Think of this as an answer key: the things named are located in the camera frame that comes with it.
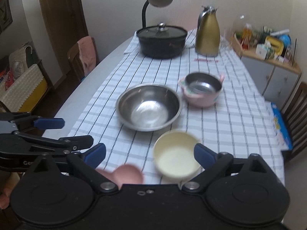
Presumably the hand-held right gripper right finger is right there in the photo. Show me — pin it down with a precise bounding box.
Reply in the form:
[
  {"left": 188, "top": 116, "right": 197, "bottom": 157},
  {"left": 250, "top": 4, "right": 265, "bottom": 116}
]
[{"left": 183, "top": 143, "right": 268, "bottom": 193}]

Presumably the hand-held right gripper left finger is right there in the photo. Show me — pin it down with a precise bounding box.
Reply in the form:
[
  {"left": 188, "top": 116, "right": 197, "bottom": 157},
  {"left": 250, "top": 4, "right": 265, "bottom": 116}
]
[{"left": 32, "top": 143, "right": 120, "bottom": 194}]

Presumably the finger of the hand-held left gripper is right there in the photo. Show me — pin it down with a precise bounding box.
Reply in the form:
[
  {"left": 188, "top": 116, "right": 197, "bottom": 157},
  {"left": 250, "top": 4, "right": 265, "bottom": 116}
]
[
  {"left": 0, "top": 112, "right": 66, "bottom": 132},
  {"left": 13, "top": 131, "right": 94, "bottom": 155}
]

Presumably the cream bowl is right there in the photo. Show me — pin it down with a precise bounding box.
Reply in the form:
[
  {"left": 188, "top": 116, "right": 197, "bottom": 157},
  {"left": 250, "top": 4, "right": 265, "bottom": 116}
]
[{"left": 153, "top": 129, "right": 204, "bottom": 180}]

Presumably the pink divided plate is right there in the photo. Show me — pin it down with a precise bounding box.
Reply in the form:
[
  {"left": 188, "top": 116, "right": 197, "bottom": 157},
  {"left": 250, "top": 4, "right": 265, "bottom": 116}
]
[{"left": 96, "top": 164, "right": 144, "bottom": 186}]

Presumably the pink pot with handle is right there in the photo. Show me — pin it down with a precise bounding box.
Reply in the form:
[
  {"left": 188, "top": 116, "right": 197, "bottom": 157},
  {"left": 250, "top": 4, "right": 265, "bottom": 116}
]
[{"left": 178, "top": 73, "right": 225, "bottom": 108}]

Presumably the large steel bowl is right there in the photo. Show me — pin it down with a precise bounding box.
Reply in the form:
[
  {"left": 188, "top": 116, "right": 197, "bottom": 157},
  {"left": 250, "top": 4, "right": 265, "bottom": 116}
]
[{"left": 116, "top": 83, "right": 183, "bottom": 132}]

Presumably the small steel bowl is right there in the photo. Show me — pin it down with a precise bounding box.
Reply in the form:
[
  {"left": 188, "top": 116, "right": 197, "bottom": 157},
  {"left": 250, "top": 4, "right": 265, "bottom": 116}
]
[{"left": 185, "top": 72, "right": 222, "bottom": 95}]

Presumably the person's left hand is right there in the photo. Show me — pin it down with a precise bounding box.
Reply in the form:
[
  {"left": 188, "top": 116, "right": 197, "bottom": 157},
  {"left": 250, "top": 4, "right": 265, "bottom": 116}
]
[{"left": 0, "top": 187, "right": 11, "bottom": 209}]

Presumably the yellow armchair with lace cover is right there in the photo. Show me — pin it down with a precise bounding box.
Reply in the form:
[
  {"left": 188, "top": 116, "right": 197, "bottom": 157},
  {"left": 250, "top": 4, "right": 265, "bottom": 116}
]
[{"left": 0, "top": 63, "right": 48, "bottom": 113}]

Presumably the checked white tablecloth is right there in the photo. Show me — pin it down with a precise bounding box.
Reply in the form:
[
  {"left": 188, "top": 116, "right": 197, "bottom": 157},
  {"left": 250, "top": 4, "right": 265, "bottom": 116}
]
[{"left": 67, "top": 29, "right": 286, "bottom": 185}]

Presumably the brown wooden chair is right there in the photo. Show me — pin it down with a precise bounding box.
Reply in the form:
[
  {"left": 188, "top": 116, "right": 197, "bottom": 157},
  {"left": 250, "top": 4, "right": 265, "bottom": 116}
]
[
  {"left": 67, "top": 36, "right": 100, "bottom": 82},
  {"left": 281, "top": 81, "right": 307, "bottom": 163}
]

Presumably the beige quilted bag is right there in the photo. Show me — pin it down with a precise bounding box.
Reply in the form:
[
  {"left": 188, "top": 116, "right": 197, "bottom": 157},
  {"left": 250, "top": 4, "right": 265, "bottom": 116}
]
[{"left": 10, "top": 42, "right": 40, "bottom": 79}]

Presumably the pink towel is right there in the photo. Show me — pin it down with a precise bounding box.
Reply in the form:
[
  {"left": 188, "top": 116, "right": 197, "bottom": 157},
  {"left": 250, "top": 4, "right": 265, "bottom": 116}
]
[{"left": 77, "top": 36, "right": 96, "bottom": 76}]

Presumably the blue printed box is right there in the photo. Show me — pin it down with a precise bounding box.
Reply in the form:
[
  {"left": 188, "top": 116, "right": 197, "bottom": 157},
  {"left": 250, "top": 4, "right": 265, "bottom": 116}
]
[{"left": 271, "top": 103, "right": 293, "bottom": 152}]

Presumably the brown door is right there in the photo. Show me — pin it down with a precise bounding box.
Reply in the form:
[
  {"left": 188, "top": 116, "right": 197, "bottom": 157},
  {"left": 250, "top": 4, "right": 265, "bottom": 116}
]
[{"left": 36, "top": 0, "right": 89, "bottom": 77}]

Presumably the grey drawer cabinet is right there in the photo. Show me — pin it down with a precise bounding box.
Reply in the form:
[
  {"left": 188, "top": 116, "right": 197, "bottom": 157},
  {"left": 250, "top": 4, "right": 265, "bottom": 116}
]
[{"left": 234, "top": 36, "right": 301, "bottom": 103}]

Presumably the light wooden stand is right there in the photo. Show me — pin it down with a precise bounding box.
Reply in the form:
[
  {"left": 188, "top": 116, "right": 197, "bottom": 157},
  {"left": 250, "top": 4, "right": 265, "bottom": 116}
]
[{"left": 229, "top": 34, "right": 243, "bottom": 58}]

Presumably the black cooking pot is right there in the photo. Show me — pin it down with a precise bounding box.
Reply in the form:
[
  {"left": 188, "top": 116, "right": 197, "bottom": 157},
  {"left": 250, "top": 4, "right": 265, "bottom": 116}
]
[{"left": 136, "top": 26, "right": 188, "bottom": 58}]

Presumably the clear glass cup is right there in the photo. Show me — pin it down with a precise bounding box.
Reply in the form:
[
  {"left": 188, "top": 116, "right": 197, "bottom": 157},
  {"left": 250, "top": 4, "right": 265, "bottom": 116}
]
[{"left": 220, "top": 30, "right": 233, "bottom": 51}]

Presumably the white tissue box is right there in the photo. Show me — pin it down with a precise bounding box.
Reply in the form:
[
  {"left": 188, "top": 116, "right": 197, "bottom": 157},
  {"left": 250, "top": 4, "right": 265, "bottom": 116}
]
[{"left": 255, "top": 44, "right": 269, "bottom": 60}]

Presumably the gold thermos jug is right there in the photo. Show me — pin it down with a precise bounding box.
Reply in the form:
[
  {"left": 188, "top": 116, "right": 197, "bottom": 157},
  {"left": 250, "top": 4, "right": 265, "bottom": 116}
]
[{"left": 195, "top": 5, "right": 220, "bottom": 57}]

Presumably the orange bottle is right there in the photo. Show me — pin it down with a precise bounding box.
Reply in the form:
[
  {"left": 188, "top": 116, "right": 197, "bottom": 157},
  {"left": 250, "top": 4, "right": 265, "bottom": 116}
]
[{"left": 242, "top": 24, "right": 253, "bottom": 44}]

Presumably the glass pot lid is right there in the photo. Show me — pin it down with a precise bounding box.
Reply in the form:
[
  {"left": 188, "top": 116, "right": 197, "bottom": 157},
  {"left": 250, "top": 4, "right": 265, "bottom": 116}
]
[{"left": 137, "top": 22, "right": 187, "bottom": 39}]

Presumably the yellow box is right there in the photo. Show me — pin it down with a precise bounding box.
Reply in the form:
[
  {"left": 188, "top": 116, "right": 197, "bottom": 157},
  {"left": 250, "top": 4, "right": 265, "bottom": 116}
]
[{"left": 265, "top": 36, "right": 285, "bottom": 55}]

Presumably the glass dome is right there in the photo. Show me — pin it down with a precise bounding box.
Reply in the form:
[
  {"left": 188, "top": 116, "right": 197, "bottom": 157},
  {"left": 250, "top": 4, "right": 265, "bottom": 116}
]
[{"left": 231, "top": 14, "right": 255, "bottom": 47}]

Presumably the dark wall picture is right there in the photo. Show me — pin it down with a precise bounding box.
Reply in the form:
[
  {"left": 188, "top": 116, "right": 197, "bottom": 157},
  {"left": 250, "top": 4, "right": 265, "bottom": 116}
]
[{"left": 0, "top": 0, "right": 13, "bottom": 33}]

